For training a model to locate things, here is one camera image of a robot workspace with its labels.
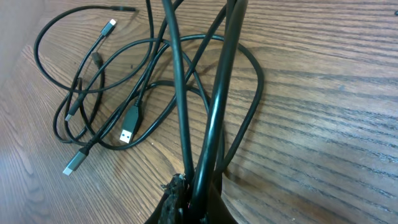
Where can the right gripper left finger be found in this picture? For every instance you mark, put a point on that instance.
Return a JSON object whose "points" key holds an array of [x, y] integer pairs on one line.
{"points": [[170, 208]]}

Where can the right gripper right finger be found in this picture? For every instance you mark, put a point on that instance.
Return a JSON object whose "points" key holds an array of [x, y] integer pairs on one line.
{"points": [[216, 210]]}

